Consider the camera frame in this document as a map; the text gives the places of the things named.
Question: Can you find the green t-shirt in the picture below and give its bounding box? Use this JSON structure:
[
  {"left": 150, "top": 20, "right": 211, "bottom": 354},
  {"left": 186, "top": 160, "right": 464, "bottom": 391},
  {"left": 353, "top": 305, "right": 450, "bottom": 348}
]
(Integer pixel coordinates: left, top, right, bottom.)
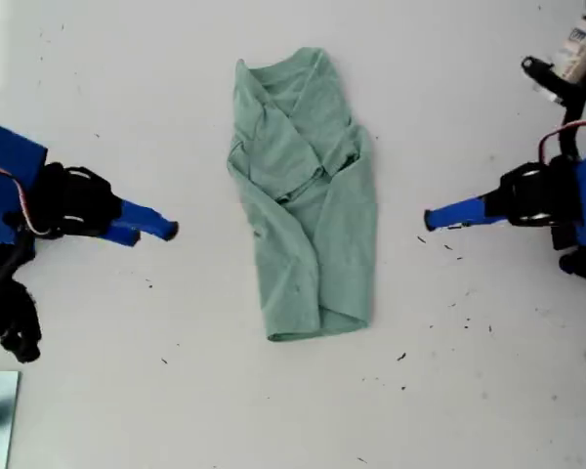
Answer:
[{"left": 224, "top": 46, "right": 379, "bottom": 344}]

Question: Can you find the black camera cable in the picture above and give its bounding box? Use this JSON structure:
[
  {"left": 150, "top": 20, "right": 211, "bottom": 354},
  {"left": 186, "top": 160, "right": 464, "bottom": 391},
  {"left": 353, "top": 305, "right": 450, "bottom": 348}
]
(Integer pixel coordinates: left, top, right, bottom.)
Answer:
[{"left": 0, "top": 229, "right": 37, "bottom": 295}]

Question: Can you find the large steel plate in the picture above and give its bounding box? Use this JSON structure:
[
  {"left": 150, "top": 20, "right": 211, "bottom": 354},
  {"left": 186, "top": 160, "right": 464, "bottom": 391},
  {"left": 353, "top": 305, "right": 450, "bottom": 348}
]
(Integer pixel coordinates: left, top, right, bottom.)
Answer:
[{"left": 0, "top": 369, "right": 23, "bottom": 469}]

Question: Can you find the red and white wire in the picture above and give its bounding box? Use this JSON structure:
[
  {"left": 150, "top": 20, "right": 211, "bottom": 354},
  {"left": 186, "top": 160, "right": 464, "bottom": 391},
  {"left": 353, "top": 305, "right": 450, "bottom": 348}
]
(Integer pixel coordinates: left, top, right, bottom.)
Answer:
[
  {"left": 0, "top": 164, "right": 48, "bottom": 235},
  {"left": 538, "top": 118, "right": 586, "bottom": 165}
]

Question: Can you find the black camera stalk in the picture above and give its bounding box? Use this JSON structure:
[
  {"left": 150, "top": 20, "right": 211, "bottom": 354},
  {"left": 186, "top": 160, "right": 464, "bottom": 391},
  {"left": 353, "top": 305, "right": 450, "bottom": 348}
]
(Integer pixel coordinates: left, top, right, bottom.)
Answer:
[{"left": 560, "top": 92, "right": 586, "bottom": 161}]

